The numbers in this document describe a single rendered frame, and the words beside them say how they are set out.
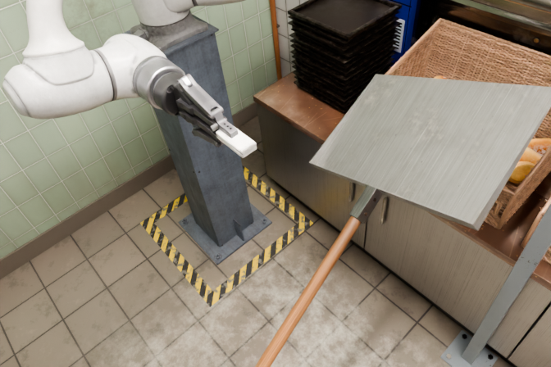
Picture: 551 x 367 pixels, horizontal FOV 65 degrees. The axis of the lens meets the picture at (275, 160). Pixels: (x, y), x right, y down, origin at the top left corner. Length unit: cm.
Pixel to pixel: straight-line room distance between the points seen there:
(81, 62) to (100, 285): 139
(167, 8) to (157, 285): 117
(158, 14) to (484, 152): 92
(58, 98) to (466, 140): 86
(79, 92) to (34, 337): 142
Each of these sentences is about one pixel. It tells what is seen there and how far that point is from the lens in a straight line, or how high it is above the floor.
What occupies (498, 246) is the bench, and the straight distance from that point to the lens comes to 136.
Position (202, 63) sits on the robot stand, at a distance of 141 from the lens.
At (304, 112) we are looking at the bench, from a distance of 168.
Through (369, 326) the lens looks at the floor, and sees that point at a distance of 180.
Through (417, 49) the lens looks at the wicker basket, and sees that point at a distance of 166.
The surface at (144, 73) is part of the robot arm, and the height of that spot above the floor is 121.
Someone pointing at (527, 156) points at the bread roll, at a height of 64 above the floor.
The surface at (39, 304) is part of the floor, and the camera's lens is 218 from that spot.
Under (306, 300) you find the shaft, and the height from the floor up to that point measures 68.
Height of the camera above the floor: 165
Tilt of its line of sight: 45 degrees down
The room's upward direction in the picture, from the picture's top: 7 degrees counter-clockwise
